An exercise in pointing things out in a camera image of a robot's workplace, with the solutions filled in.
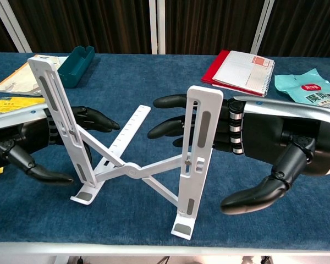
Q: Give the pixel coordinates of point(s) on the light blue snack pouch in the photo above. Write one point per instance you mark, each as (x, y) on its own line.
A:
(297, 85)

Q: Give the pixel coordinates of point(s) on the yellow snack bag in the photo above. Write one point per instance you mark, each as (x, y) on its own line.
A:
(5, 107)

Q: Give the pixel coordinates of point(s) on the white aluminium frame post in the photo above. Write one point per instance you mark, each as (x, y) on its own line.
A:
(156, 27)
(262, 27)
(13, 27)

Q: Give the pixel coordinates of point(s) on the beige paper booklet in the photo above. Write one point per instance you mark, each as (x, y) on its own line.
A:
(19, 77)

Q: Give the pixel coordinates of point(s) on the white spiral notebook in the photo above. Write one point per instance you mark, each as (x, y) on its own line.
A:
(244, 71)

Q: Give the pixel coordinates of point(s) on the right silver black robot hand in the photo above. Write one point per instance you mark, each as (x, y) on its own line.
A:
(277, 129)

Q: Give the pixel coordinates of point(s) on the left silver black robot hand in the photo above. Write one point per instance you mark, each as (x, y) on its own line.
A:
(8, 121)

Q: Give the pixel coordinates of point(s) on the red cover book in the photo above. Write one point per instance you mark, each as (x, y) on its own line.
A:
(214, 68)

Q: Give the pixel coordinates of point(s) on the black pleated curtain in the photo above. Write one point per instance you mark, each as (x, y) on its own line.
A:
(99, 24)

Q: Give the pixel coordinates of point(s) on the white folding laptop stand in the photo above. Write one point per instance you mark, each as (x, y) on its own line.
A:
(132, 171)

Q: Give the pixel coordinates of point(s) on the blue felt table mat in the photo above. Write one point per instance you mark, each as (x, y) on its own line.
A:
(126, 220)

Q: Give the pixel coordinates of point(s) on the teal plastic tray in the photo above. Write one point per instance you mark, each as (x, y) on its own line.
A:
(74, 67)

